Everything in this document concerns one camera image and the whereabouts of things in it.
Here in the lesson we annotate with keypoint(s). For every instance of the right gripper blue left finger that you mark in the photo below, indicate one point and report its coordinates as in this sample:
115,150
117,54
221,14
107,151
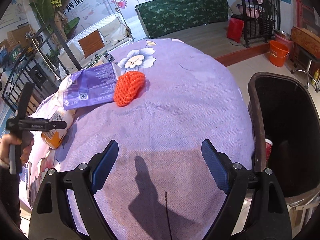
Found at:
101,165

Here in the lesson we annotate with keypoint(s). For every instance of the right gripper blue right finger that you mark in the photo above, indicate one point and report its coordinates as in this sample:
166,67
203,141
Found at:
216,165

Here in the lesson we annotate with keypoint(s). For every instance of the dark wicker trash bin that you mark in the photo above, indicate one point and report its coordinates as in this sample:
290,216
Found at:
286,131

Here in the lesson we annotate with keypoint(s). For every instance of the person's left hand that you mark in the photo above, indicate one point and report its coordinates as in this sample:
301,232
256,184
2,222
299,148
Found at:
10,139

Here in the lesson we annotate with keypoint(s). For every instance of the orange drink bottle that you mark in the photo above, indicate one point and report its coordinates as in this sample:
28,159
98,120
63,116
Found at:
54,137

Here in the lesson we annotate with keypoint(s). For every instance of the purple snack bag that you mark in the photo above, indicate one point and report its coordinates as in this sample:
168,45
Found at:
89,87

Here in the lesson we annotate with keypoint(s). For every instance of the purple floral tablecloth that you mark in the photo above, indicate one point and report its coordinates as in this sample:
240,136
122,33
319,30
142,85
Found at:
160,186

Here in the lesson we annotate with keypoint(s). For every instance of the orange foam fruit net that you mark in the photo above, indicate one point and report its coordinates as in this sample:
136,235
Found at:
127,87

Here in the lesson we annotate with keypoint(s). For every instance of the orange cushion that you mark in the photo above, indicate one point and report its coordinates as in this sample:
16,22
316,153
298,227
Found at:
91,43

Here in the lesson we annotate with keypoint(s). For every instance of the orange plastic bucket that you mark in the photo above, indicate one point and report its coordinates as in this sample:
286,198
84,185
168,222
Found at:
278,53

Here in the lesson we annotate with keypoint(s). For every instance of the white wicker swing sofa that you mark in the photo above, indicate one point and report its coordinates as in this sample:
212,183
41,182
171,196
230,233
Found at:
105,35

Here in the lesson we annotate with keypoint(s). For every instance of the red paper bag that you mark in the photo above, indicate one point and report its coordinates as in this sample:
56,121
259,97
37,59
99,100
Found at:
235,29

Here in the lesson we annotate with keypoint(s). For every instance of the black iron shelf rack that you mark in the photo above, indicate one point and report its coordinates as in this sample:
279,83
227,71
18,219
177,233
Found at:
261,18

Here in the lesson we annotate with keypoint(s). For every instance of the green patterned covered table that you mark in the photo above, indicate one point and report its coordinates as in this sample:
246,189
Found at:
162,17

